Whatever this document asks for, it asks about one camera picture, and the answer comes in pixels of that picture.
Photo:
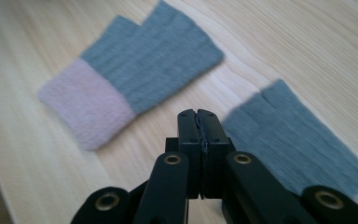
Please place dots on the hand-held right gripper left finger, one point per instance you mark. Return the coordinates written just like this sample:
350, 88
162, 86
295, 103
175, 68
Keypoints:
189, 130

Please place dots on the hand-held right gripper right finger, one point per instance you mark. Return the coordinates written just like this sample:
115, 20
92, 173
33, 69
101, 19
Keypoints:
213, 130

